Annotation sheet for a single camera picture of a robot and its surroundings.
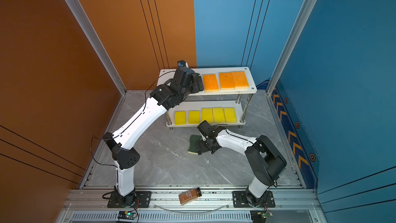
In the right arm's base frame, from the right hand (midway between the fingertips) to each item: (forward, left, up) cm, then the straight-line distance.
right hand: (203, 148), depth 88 cm
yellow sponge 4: (+20, -17, +5) cm, 27 cm away
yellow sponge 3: (+20, -10, +5) cm, 23 cm away
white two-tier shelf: (+39, -16, -2) cm, 43 cm away
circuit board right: (-31, -26, -4) cm, 41 cm away
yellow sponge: (+17, +14, +8) cm, 23 cm away
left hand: (+19, +3, +35) cm, 40 cm away
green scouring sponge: (+7, +6, -1) cm, 9 cm away
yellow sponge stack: (+18, +6, +6) cm, 20 cm away
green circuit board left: (-31, +35, -3) cm, 47 cm away
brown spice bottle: (-24, +6, +2) cm, 25 cm away
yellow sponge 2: (+20, -2, +6) cm, 21 cm away
